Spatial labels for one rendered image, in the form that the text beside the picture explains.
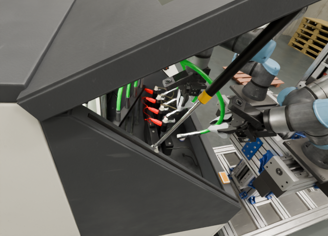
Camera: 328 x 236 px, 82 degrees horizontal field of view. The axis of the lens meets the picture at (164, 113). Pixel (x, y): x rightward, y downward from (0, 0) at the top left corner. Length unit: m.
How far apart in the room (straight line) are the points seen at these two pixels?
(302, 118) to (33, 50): 0.59
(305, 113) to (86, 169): 0.52
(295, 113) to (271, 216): 1.40
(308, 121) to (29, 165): 0.61
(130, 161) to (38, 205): 0.23
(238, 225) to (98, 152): 1.48
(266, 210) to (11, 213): 1.71
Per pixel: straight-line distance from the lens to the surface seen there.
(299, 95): 0.75
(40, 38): 0.39
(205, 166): 0.99
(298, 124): 0.59
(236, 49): 0.69
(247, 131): 0.64
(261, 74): 1.26
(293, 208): 2.08
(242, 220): 1.76
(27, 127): 0.32
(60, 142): 0.34
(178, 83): 0.67
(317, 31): 7.36
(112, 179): 0.43
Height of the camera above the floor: 1.64
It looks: 40 degrees down
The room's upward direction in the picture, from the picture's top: 13 degrees clockwise
